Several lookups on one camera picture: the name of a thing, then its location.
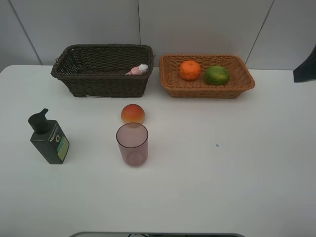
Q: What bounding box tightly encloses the translucent purple plastic cup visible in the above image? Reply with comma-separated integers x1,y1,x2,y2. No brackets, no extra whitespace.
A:
116,122,149,167

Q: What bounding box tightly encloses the pink dish soap bottle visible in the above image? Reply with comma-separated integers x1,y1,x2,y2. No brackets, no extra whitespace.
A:
126,64,149,76

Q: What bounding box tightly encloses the orange tangerine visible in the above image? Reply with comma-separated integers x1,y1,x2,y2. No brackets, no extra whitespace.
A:
179,60,201,81

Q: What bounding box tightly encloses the green lime fruit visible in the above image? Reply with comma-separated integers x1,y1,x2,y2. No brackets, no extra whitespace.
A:
204,66,230,85

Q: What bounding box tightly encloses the dark green pump bottle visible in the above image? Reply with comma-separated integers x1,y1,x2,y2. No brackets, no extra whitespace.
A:
28,108,70,164

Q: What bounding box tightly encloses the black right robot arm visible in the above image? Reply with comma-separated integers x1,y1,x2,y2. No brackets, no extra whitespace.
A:
293,46,316,83

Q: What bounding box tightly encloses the orange-red bun toy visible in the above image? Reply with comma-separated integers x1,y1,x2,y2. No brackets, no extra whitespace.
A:
121,104,145,124

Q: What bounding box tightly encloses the dark brown wicker basket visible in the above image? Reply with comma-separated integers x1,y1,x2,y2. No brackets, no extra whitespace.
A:
51,44,154,98

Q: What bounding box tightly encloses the orange wicker basket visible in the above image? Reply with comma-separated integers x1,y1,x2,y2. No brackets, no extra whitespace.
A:
159,54,255,98

